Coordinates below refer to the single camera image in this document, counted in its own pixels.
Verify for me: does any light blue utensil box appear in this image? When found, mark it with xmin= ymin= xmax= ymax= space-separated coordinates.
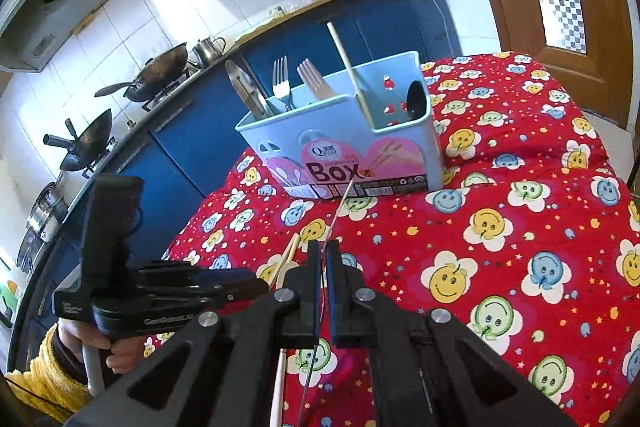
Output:
xmin=235 ymin=51 xmax=446 ymax=200

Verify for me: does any metal kettle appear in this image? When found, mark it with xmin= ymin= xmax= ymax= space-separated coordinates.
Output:
xmin=192 ymin=36 xmax=227 ymax=64

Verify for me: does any red smiley-print tablecloth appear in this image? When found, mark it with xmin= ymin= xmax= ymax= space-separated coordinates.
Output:
xmin=162 ymin=51 xmax=640 ymax=427

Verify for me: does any black plastic spoon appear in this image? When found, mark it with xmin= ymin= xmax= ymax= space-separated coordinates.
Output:
xmin=406 ymin=79 xmax=430 ymax=118

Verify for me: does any white power cable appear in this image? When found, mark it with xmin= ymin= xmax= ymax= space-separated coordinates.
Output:
xmin=372 ymin=0 xmax=462 ymax=58

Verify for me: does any metal fork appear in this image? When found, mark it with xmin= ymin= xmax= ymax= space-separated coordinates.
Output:
xmin=272 ymin=56 xmax=293 ymax=112

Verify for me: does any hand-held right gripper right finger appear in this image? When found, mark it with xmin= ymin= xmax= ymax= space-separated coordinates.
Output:
xmin=326 ymin=241 xmax=576 ymax=427

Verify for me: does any person's left hand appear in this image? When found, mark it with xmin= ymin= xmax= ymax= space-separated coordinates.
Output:
xmin=57 ymin=321 xmax=136 ymax=374

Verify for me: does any beige plastic fork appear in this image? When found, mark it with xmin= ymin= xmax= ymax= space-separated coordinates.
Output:
xmin=296 ymin=58 xmax=337 ymax=102

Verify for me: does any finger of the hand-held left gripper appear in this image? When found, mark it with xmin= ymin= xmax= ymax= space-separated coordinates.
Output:
xmin=137 ymin=259 xmax=261 ymax=289
xmin=142 ymin=279 xmax=271 ymax=313

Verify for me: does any beige chopstick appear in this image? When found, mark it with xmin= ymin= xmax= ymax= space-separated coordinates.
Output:
xmin=326 ymin=21 xmax=375 ymax=128
xmin=274 ymin=252 xmax=301 ymax=290
xmin=269 ymin=234 xmax=301 ymax=427
xmin=326 ymin=178 xmax=356 ymax=253

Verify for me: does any dark wok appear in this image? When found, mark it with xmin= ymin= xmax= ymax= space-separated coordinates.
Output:
xmin=43 ymin=108 xmax=115 ymax=172
xmin=94 ymin=44 xmax=190 ymax=104

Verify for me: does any steel pot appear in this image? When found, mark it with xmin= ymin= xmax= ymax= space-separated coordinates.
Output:
xmin=26 ymin=181 xmax=68 ymax=244

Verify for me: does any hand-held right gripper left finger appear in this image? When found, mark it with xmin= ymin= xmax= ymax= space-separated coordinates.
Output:
xmin=65 ymin=239 xmax=322 ymax=427

